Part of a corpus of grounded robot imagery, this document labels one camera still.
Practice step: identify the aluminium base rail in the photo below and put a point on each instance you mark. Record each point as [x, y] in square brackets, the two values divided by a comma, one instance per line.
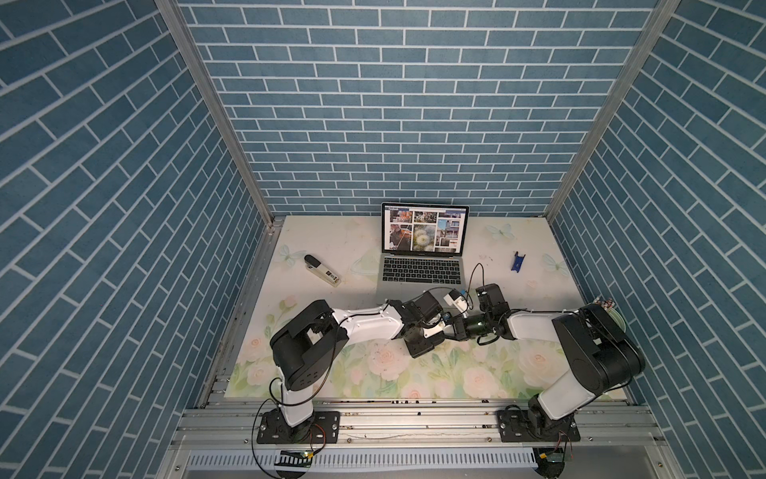
[228, 425]

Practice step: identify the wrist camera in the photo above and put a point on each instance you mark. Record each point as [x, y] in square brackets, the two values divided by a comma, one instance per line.
[459, 301]
[438, 332]

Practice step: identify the floral table mat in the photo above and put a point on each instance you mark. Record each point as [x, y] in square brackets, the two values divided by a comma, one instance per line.
[350, 246]

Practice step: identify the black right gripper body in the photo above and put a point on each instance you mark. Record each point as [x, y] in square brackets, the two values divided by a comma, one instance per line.
[472, 326]

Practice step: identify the blue plastic clip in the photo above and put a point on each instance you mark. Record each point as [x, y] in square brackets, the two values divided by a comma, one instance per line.
[518, 262]

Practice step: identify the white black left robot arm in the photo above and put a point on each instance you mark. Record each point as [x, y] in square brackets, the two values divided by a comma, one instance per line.
[305, 349]

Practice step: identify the grey black handheld remote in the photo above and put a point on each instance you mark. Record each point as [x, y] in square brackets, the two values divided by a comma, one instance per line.
[319, 269]

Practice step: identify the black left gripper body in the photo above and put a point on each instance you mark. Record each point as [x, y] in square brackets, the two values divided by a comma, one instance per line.
[417, 343]

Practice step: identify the silver open laptop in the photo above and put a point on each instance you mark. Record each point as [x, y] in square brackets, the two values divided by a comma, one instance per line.
[422, 248]

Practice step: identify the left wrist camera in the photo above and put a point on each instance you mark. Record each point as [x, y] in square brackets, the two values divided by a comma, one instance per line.
[438, 332]

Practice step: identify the coloured pencils bundle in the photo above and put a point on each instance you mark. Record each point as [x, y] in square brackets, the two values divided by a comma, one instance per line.
[607, 304]

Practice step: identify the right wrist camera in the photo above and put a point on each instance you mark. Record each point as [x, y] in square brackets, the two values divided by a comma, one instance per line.
[459, 301]

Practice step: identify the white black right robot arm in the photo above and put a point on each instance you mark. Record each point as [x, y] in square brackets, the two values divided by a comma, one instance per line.
[600, 355]

